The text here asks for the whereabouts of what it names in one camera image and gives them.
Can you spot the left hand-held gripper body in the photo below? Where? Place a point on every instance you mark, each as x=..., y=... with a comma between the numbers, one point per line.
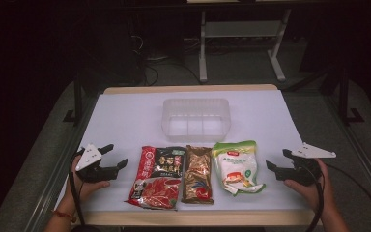
x=88, y=156

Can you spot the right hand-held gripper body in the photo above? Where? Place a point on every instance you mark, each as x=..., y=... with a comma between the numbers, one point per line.
x=302, y=175

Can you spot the white and green food packet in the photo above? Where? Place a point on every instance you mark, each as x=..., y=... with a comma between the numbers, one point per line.
x=236, y=167

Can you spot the red and black seasoning packet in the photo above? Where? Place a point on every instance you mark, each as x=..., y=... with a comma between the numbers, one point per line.
x=156, y=190

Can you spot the brown and gold snack packet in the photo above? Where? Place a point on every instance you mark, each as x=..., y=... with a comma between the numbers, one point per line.
x=198, y=175

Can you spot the clear plastic container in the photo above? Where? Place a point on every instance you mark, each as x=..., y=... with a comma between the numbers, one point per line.
x=195, y=121

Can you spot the person's right hand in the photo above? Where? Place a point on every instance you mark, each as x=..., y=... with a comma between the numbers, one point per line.
x=314, y=195

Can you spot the person's left hand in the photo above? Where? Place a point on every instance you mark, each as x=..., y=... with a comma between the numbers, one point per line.
x=83, y=190

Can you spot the white table sheet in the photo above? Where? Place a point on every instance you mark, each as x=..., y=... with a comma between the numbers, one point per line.
x=128, y=122

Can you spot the black metal stand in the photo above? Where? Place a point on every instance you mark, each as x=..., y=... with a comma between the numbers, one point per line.
x=78, y=96
x=344, y=96

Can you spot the silver metal rail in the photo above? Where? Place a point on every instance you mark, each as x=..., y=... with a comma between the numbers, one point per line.
x=364, y=161
x=54, y=180

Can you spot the white metal table frame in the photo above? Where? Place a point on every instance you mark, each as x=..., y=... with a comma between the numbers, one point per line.
x=203, y=48

